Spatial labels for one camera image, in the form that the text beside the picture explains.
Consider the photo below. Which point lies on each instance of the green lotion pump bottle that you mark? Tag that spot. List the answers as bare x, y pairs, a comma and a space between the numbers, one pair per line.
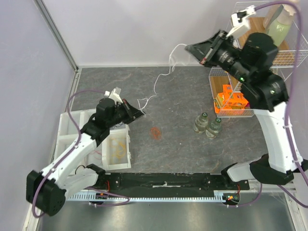
278, 33

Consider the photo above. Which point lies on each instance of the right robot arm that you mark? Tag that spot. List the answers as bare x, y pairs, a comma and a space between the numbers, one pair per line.
267, 95

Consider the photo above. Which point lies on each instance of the orange snack box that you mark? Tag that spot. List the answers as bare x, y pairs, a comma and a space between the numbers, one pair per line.
234, 100

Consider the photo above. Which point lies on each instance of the beige pump bottle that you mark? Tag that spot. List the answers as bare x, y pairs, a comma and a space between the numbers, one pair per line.
279, 14

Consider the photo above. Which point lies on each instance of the white wire shelf rack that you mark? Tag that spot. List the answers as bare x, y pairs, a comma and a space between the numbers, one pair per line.
282, 64

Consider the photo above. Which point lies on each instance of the left glass water bottle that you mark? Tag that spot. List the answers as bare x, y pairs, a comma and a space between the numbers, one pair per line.
201, 123

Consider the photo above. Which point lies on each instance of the glass water bottle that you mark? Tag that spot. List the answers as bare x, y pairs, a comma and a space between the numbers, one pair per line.
201, 123
213, 128

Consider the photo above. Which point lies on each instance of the white compartment tray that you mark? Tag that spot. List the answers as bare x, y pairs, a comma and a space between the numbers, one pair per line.
112, 154

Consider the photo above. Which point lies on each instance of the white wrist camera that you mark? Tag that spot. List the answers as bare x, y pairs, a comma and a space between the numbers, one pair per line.
240, 22
114, 95

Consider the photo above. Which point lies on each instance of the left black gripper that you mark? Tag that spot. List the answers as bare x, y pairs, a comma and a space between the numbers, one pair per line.
132, 113

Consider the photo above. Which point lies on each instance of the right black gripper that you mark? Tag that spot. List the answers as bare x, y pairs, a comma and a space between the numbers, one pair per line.
211, 51

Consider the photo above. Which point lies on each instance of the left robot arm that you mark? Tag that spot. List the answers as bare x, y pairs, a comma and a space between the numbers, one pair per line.
48, 189

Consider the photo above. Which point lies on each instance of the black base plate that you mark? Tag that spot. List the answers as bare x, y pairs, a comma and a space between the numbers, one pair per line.
167, 184

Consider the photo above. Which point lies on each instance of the green yellow snack box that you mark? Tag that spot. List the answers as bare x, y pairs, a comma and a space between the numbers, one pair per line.
220, 100

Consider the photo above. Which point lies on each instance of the aluminium corner post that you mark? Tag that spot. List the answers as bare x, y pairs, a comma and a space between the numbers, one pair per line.
56, 33

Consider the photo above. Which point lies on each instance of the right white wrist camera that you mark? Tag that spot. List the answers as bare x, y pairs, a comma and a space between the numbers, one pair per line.
240, 22

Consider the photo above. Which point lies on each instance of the right glass water bottle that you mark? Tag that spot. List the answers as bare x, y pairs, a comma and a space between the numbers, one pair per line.
213, 128

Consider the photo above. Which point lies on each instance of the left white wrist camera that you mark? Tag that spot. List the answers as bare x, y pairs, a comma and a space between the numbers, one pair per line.
114, 95

